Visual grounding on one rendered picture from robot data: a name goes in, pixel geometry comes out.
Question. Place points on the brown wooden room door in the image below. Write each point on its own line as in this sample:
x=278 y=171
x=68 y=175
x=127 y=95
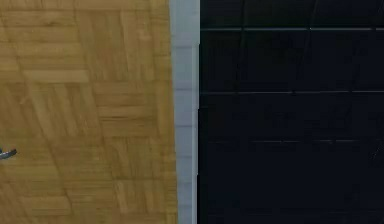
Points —
x=93 y=100

